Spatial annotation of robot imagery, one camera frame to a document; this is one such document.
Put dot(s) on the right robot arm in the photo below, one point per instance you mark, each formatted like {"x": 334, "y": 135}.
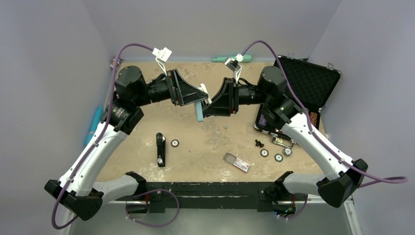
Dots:
{"x": 341, "y": 174}

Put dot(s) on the brown poker chip right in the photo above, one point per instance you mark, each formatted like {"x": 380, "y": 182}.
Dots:
{"x": 264, "y": 153}

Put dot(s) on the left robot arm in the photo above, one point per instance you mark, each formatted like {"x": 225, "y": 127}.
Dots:
{"x": 78, "y": 189}

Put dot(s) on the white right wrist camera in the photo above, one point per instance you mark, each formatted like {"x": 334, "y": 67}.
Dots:
{"x": 234, "y": 64}

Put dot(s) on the brown poker chip left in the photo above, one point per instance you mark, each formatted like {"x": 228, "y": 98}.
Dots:
{"x": 175, "y": 143}

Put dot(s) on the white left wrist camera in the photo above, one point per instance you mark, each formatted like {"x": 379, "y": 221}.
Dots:
{"x": 161, "y": 57}

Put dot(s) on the silver carabiner keys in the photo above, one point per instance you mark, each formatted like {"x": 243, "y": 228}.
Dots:
{"x": 283, "y": 143}

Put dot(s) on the black poker chip case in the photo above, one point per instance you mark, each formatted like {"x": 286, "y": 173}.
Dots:
{"x": 312, "y": 84}

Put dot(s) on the staple box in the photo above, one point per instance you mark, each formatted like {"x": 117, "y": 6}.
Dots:
{"x": 236, "y": 162}

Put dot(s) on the silver poker chip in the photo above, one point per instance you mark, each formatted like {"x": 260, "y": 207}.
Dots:
{"x": 287, "y": 151}

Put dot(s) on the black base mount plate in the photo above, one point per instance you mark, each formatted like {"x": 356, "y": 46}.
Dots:
{"x": 258, "y": 196}

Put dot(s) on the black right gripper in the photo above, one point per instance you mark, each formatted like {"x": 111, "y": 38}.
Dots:
{"x": 226, "y": 102}

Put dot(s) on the black stapler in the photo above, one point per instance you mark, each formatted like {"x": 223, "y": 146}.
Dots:
{"x": 160, "y": 144}

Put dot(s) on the small orange figurine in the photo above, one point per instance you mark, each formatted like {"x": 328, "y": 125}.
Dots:
{"x": 115, "y": 64}

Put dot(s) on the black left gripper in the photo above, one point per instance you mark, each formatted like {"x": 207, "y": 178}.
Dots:
{"x": 180, "y": 92}

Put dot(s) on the aluminium frame rail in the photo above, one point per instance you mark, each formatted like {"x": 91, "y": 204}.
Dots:
{"x": 314, "y": 217}

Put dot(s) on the teal cylinder left edge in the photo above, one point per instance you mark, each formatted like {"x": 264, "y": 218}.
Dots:
{"x": 94, "y": 123}

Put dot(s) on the green poker chip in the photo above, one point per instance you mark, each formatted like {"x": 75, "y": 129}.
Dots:
{"x": 278, "y": 158}

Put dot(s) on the brown poker chip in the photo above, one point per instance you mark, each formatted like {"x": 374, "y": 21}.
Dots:
{"x": 175, "y": 143}
{"x": 264, "y": 153}

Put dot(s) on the black screw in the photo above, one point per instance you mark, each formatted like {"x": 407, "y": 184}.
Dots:
{"x": 259, "y": 144}

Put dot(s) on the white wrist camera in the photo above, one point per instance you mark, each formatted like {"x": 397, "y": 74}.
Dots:
{"x": 161, "y": 57}
{"x": 234, "y": 64}

